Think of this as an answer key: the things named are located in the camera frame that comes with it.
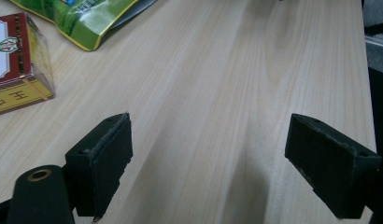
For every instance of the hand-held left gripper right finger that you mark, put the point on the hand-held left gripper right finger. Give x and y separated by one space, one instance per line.
329 168

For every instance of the red and yellow small box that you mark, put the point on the red and yellow small box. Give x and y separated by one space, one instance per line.
12 49

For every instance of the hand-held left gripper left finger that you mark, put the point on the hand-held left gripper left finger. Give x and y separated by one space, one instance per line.
99 168

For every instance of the yellow green spout pouch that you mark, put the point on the yellow green spout pouch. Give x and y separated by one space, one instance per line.
87 18

